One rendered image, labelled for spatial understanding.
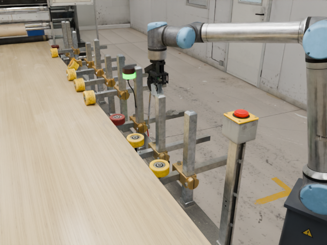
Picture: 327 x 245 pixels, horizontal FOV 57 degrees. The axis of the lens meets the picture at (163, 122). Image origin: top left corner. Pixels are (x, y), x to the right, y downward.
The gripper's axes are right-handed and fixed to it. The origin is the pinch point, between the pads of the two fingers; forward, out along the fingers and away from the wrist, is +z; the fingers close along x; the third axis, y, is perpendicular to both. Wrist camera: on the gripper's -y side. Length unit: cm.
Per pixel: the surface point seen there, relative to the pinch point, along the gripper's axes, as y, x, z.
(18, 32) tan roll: -234, -50, 0
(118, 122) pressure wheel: -3.9, -19.6, 12.1
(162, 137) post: 23.0, -7.8, 10.9
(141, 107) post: -2.0, -7.3, 5.6
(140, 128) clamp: 0.7, -9.2, 16.1
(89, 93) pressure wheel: -30.8, -26.9, 3.9
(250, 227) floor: 20, 62, 101
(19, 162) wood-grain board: 15, -68, 11
